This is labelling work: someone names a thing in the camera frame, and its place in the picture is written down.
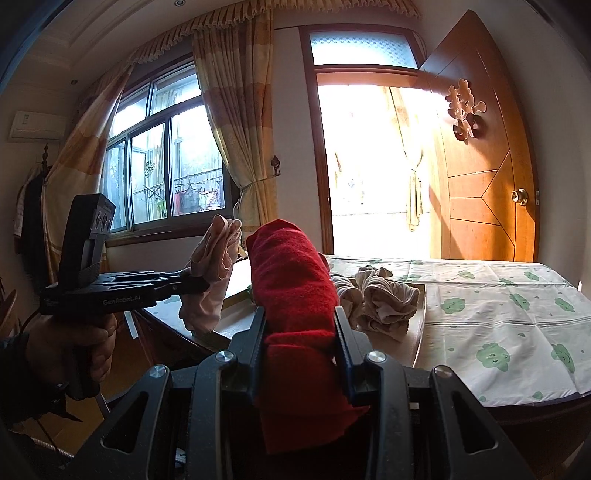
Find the wooden door frame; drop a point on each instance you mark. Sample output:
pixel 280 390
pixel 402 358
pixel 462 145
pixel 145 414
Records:
pixel 323 161

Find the frosted transom window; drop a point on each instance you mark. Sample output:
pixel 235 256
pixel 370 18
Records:
pixel 364 48

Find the table with cloud tablecloth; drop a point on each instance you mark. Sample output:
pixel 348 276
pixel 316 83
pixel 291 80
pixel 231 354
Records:
pixel 508 314

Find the shallow white box tray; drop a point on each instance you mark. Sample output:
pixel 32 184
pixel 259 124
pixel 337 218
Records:
pixel 240 316

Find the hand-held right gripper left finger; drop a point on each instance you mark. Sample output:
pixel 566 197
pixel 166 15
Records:
pixel 251 341

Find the yellow plaid tied curtain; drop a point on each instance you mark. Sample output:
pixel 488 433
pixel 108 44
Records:
pixel 231 92

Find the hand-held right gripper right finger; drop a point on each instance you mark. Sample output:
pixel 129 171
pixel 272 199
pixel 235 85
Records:
pixel 346 341

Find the metal curtain tieback hook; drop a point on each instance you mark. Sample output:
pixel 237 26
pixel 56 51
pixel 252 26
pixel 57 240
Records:
pixel 275 164

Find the red fleece underwear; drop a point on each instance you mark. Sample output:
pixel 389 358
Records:
pixel 291 286

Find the yellow balcony curtain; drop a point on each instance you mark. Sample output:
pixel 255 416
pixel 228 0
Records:
pixel 415 194

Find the yellow plaid loose curtain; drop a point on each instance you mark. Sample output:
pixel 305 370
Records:
pixel 78 157

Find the person's left hand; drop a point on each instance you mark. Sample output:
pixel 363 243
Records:
pixel 46 350

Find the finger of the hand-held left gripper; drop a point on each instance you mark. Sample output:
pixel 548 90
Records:
pixel 184 277
pixel 189 290

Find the dark hanging clothes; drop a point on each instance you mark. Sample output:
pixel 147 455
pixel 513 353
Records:
pixel 32 217

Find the pink door ornament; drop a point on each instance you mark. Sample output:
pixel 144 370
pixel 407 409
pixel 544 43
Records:
pixel 461 104

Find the beige frilled underwear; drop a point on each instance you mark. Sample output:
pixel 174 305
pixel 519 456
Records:
pixel 346 295
pixel 388 300

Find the wooden door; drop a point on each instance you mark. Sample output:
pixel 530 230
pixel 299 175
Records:
pixel 475 221

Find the brass door knob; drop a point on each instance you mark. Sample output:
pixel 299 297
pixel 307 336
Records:
pixel 520 196

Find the person's left forearm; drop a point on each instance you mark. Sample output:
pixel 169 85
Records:
pixel 18 383

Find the white air conditioner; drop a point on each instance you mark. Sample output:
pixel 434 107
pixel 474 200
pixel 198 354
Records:
pixel 37 124

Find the pale pink underwear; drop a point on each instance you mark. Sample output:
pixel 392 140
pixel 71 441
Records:
pixel 207 304

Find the dark framed window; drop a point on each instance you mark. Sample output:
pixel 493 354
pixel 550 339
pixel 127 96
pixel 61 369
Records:
pixel 147 175

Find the hanging laundry outside window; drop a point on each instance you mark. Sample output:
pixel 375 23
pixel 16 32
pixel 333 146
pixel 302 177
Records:
pixel 189 201

